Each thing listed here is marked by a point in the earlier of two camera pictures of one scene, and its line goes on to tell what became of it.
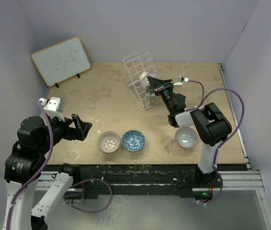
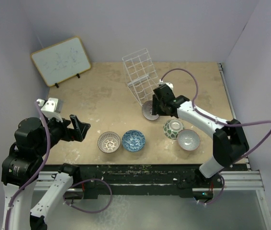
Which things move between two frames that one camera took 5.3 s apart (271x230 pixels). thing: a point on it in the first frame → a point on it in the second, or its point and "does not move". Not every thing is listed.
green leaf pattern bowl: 149,92 → 171,128
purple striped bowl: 144,83 → 147,108
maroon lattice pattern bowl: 108,142 does not move
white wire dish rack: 137,67 does not move
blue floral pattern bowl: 133,140 does not move
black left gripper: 83,126 does not move
